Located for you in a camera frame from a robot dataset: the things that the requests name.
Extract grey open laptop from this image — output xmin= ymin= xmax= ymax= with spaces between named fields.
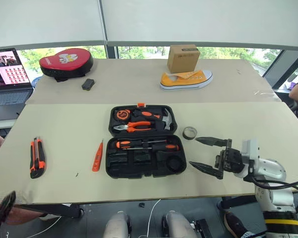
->
xmin=0 ymin=48 xmax=34 ymax=122

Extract black floor bracket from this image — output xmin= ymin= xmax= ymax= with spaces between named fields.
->
xmin=190 ymin=218 xmax=213 ymax=238

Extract orange black utility knife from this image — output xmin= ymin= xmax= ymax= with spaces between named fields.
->
xmin=29 ymin=136 xmax=47 ymax=179

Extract orange voltage tester pen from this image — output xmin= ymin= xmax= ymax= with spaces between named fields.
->
xmin=91 ymin=138 xmax=104 ymax=173

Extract white floor cable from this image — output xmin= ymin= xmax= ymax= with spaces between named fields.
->
xmin=147 ymin=198 xmax=162 ymax=238
xmin=24 ymin=215 xmax=63 ymax=238

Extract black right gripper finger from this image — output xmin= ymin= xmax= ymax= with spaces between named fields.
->
xmin=195 ymin=136 xmax=227 ymax=149
xmin=189 ymin=161 xmax=224 ymax=180

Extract orange handled pliers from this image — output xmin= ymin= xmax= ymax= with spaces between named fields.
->
xmin=113 ymin=120 xmax=153 ymax=134

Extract person's bare shin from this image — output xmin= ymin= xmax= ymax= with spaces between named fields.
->
xmin=0 ymin=203 xmax=49 ymax=226

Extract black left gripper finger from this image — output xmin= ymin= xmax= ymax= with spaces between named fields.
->
xmin=0 ymin=190 xmax=17 ymax=235

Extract yellow canvas sneaker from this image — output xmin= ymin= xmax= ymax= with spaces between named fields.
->
xmin=159 ymin=69 xmax=214 ymax=91

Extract black plastic tool case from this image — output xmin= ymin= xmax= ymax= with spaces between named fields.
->
xmin=105 ymin=103 xmax=188 ymax=179

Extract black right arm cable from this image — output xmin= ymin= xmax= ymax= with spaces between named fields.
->
xmin=249 ymin=175 xmax=298 ymax=216

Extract small black box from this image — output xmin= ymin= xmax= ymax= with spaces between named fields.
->
xmin=81 ymin=78 xmax=96 ymax=91

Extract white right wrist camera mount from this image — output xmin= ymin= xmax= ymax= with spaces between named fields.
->
xmin=240 ymin=138 xmax=261 ymax=175

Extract red black boxing pad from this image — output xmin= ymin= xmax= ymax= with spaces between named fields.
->
xmin=38 ymin=48 xmax=94 ymax=83

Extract orange black tape measure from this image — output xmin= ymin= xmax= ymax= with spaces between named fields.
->
xmin=114 ymin=109 xmax=132 ymax=121

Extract white roller blind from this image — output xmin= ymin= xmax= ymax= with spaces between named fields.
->
xmin=99 ymin=0 xmax=298 ymax=52
xmin=0 ymin=0 xmax=108 ymax=51

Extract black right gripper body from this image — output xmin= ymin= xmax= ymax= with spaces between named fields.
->
xmin=215 ymin=138 xmax=246 ymax=176

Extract brown cardboard box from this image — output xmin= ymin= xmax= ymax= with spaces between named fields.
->
xmin=166 ymin=44 xmax=201 ymax=74

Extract black table leg beam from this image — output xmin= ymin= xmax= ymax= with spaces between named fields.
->
xmin=21 ymin=203 xmax=84 ymax=219
xmin=217 ymin=195 xmax=257 ymax=209

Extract claw hammer orange black handle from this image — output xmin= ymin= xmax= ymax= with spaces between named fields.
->
xmin=132 ymin=108 xmax=175 ymax=131

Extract black red shoe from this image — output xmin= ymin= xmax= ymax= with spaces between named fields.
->
xmin=224 ymin=211 xmax=250 ymax=238

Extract grey rounded robot leg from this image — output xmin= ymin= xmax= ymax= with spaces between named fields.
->
xmin=103 ymin=210 xmax=131 ymax=238
xmin=161 ymin=210 xmax=197 ymax=238

